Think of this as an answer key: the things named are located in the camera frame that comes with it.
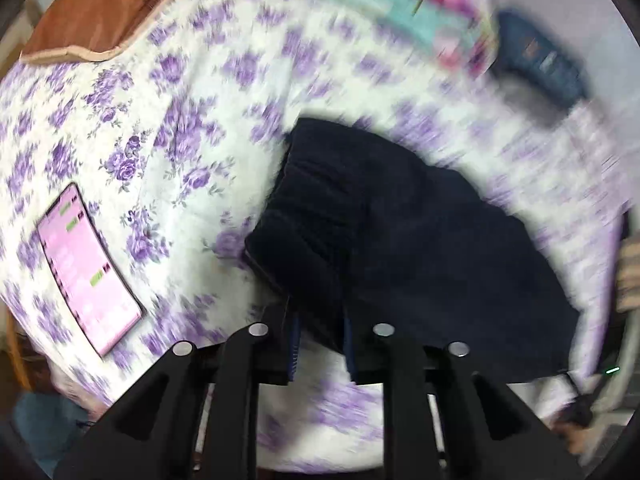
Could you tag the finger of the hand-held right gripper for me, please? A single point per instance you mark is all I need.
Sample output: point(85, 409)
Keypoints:
point(577, 407)

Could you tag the blue cloth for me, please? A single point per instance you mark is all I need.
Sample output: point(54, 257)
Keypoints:
point(50, 425)

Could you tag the wooden chair frame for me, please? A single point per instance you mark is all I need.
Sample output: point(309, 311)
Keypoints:
point(19, 355)

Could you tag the orange brown pillow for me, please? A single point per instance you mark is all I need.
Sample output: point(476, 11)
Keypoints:
point(100, 20)

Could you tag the folded grey pants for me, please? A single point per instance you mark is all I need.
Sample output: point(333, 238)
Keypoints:
point(530, 102)

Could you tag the person's right hand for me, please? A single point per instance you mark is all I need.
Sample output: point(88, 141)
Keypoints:
point(630, 275)

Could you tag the dark navy pants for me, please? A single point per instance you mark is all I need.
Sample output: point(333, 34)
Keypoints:
point(425, 235)

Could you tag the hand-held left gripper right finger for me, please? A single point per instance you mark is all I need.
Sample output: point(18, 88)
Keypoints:
point(350, 350)

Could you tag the folded blue jeans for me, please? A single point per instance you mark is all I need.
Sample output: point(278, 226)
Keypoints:
point(540, 55)

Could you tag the smartphone with pink screen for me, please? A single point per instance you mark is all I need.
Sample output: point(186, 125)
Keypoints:
point(85, 270)

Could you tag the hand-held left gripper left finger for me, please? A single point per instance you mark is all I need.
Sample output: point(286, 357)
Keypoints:
point(293, 350)

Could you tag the purple floral bedspread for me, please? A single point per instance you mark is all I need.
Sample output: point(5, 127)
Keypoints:
point(200, 110)

